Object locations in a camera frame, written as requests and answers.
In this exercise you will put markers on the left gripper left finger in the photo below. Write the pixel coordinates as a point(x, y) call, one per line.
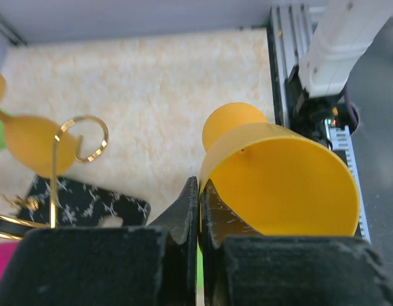
point(150, 265)

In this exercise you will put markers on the gold wine glass rack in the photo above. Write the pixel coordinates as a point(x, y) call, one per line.
point(59, 201)

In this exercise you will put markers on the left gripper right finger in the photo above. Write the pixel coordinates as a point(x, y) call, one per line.
point(245, 267)

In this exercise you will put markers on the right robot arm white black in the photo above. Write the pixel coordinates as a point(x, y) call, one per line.
point(342, 36)

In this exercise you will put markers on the pink wine glass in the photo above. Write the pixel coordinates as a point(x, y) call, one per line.
point(6, 251)

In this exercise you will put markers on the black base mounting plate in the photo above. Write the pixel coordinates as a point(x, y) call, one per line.
point(321, 127)

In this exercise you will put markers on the orange wine glass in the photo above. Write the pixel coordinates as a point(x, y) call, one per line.
point(29, 138)
point(276, 180)

